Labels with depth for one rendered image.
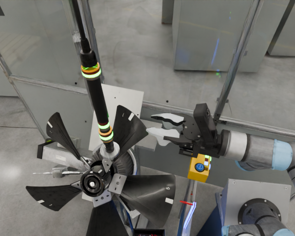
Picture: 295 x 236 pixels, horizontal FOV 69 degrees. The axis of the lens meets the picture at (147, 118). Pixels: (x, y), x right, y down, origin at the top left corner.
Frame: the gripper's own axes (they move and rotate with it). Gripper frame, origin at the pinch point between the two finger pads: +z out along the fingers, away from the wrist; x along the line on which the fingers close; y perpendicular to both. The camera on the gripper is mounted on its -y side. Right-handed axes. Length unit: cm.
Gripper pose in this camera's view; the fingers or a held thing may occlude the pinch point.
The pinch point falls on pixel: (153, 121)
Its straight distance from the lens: 59.9
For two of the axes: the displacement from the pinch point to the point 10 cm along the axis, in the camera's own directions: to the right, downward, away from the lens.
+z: -9.6, -2.1, 1.9
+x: 2.8, -7.2, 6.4
